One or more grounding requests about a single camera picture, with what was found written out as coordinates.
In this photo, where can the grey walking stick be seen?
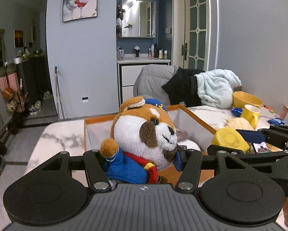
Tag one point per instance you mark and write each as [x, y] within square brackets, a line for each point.
[59, 104]

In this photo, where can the grey padded jacket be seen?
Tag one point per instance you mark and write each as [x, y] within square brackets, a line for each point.
[150, 81]

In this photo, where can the yellow mug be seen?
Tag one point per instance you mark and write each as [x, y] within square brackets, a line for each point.
[251, 114]

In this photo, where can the white glass panel door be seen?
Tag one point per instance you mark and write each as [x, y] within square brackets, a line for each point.
[195, 33]

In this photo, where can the wine glass wall picture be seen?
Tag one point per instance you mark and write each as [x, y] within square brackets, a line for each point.
[79, 9]

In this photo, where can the orange cardboard box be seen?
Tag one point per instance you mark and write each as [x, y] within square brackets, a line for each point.
[191, 131]

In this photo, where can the light blue fleece blanket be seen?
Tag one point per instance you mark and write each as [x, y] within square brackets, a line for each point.
[215, 88]

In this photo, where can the cream plush toy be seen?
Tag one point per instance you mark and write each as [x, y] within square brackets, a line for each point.
[239, 123]

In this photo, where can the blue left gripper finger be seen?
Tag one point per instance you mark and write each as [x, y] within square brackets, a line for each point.
[180, 158]

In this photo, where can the black garment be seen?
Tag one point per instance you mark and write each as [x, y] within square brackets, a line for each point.
[182, 87]

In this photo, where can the blue snack packet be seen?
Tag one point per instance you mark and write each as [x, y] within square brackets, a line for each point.
[276, 121]

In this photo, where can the orange wall picture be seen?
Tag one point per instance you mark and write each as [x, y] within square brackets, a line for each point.
[18, 39]

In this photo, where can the wall mirror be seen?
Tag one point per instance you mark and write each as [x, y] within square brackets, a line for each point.
[139, 19]

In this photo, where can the yellow toy object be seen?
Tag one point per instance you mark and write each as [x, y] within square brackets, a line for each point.
[230, 138]

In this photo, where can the yellow bowl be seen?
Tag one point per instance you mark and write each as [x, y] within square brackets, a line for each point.
[240, 99]

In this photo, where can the plush dog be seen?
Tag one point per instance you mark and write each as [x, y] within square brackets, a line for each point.
[143, 141]

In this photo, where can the black tall cabinet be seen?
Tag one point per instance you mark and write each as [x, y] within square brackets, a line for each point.
[35, 78]

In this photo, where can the brown football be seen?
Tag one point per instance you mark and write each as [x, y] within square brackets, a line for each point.
[8, 93]

